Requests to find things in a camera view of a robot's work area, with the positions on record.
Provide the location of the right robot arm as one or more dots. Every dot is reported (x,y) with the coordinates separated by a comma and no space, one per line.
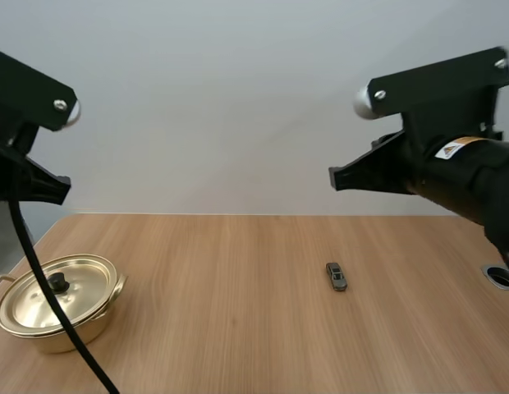
(464,184)

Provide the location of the small grey toy car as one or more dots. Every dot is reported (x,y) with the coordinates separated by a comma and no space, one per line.
(337,277)

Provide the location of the gold lid with black knob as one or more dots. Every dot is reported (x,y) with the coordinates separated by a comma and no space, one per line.
(87,283)

